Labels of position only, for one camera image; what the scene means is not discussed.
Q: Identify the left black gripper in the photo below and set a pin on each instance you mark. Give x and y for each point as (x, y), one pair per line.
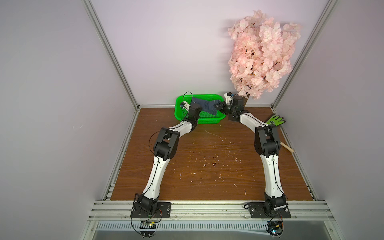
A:
(199, 108)

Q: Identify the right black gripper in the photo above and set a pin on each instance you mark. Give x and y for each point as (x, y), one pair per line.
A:
(221, 107)

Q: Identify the dark blue printed pillowcase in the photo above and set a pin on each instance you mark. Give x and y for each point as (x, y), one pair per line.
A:
(207, 106)

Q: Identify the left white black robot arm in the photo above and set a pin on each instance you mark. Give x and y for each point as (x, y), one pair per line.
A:
(164, 150)

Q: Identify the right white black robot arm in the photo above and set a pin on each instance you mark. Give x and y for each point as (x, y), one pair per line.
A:
(267, 145)

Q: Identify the green plastic basket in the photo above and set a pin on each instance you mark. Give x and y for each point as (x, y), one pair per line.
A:
(205, 118)

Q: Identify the green work glove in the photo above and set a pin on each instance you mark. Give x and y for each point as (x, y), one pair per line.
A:
(275, 120)

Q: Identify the pink artificial blossom tree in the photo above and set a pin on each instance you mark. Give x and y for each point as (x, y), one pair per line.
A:
(261, 54)

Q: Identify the right controller board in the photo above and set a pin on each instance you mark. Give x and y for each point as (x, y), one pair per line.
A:
(275, 228)

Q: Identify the controller board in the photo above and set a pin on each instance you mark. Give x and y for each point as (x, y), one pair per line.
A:
(275, 228)
(147, 229)

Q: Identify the left controller board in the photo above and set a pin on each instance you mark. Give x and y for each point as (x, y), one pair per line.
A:
(147, 229)

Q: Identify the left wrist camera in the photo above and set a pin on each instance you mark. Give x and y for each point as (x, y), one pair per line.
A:
(184, 106)

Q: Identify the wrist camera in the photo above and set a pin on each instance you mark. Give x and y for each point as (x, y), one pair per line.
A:
(184, 106)
(229, 98)

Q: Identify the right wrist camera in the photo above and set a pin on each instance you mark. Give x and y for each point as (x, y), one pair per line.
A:
(229, 98)

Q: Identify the green hand rake wooden handle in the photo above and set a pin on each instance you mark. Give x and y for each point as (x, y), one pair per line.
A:
(287, 147)

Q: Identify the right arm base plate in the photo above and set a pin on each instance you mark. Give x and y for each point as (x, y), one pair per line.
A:
(262, 210)

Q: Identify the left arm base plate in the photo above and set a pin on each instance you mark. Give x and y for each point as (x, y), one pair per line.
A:
(155, 210)

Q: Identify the aluminium front rail frame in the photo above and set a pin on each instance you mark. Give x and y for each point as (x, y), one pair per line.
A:
(215, 211)

